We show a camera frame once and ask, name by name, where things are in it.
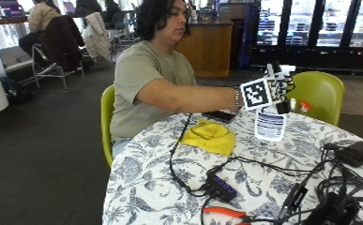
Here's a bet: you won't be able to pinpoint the white spray bottle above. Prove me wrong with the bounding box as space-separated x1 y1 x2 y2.
252 61 288 143

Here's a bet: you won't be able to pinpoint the white marker cube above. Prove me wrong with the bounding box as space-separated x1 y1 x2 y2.
238 77 274 112

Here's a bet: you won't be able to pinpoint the small white red bottle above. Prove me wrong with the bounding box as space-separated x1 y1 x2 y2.
298 99 312 114

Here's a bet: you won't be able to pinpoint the green plastic chair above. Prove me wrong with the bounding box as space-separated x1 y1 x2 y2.
99 84 116 168
286 70 345 127

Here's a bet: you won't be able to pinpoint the black phone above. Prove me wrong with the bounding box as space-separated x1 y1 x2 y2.
200 110 236 124

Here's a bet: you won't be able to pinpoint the glass door fridge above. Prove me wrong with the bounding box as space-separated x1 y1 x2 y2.
250 0 363 75

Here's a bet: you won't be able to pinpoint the wooden counter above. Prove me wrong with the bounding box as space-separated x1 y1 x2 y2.
172 18 234 79

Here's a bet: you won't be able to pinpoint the yellow cloth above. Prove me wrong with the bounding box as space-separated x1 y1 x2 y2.
179 119 236 157

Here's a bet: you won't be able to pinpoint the black flat device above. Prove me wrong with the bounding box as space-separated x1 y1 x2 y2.
332 141 363 168

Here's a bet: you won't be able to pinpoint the the person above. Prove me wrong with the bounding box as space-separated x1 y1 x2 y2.
108 0 295 158

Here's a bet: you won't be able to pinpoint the black usb hub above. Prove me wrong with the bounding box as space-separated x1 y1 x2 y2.
204 172 238 203

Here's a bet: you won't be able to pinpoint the beige jacket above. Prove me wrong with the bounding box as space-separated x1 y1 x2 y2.
81 11 112 64

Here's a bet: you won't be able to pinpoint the dark jacket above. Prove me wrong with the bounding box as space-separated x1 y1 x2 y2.
37 15 86 72

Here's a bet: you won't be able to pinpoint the dark bag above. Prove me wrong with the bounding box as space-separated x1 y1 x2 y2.
0 76 35 105

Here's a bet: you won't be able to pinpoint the silver bracelet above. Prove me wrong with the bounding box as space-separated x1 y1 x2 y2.
232 86 242 110

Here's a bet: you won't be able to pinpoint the thin black hub cable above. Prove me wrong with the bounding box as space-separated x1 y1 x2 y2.
230 155 320 176

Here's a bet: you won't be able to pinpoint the tangle of black cables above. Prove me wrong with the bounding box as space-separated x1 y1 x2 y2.
312 142 363 225

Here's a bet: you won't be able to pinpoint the black cable adapter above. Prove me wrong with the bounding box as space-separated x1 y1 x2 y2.
276 183 309 220

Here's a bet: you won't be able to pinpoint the black glove cable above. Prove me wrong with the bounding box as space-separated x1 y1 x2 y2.
167 112 211 198

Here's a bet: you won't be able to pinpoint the orange handled pliers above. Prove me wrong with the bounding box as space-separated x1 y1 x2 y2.
200 205 252 225

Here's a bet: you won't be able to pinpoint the metal frame chair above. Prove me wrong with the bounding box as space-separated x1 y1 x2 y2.
30 43 87 92

